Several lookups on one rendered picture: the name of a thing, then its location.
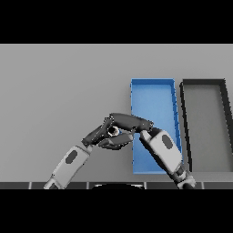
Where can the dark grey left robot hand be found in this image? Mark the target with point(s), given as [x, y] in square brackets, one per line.
[95, 136]

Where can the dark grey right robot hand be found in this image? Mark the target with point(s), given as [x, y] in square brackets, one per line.
[130, 122]

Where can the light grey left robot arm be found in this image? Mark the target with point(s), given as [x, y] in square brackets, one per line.
[68, 164]

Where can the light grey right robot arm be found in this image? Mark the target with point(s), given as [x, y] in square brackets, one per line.
[164, 148]

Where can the blue bin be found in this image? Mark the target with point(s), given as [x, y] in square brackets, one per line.
[154, 100]

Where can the dark grey bin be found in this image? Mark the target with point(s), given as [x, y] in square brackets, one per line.
[206, 127]

